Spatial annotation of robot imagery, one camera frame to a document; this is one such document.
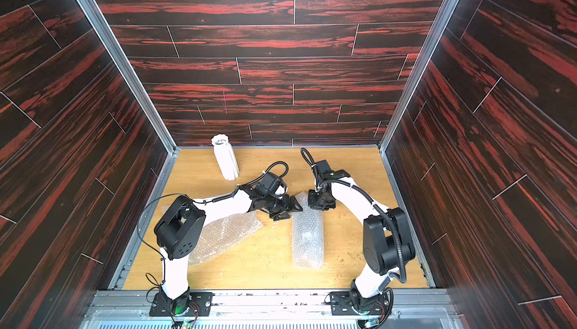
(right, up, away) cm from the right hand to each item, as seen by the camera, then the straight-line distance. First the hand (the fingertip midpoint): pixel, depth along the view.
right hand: (319, 204), depth 91 cm
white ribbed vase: (-40, +20, +5) cm, 45 cm away
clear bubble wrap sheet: (-39, -12, -2) cm, 41 cm away
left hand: (-8, -3, -3) cm, 9 cm away
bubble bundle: (-6, -9, -12) cm, 16 cm away
